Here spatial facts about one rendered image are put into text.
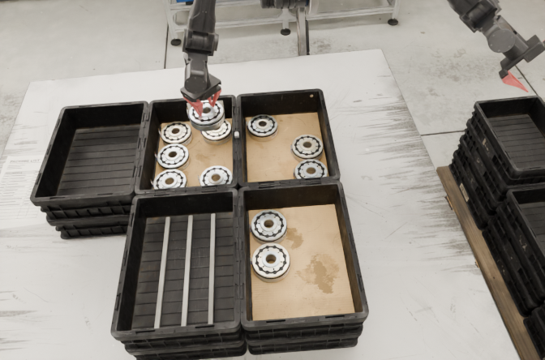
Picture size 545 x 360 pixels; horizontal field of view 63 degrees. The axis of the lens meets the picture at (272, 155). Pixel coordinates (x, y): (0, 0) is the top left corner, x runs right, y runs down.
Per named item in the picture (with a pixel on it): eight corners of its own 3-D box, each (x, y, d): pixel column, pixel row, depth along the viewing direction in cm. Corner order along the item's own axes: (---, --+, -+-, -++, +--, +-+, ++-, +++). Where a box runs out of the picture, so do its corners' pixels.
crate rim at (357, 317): (238, 191, 128) (238, 186, 126) (341, 184, 129) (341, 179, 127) (241, 331, 102) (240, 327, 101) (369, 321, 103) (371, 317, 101)
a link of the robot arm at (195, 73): (218, 31, 112) (184, 25, 110) (220, 57, 105) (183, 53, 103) (211, 68, 121) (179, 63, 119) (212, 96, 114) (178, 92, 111)
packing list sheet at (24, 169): (2, 157, 168) (2, 156, 167) (64, 151, 169) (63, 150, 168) (-26, 232, 147) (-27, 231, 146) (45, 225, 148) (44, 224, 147)
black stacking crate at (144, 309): (144, 217, 135) (134, 196, 126) (241, 210, 135) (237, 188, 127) (124, 353, 109) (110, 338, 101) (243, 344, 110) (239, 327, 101)
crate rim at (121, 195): (64, 111, 153) (62, 105, 151) (151, 105, 154) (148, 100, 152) (31, 207, 127) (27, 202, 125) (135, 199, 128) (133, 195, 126)
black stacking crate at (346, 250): (242, 210, 135) (238, 188, 127) (337, 203, 136) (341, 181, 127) (245, 344, 110) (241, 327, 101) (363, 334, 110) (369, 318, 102)
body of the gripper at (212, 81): (222, 85, 125) (219, 64, 119) (195, 105, 120) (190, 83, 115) (207, 76, 128) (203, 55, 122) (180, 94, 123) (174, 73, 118)
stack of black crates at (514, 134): (446, 165, 228) (473, 100, 194) (502, 159, 230) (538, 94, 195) (477, 232, 203) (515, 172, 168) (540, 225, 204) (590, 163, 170)
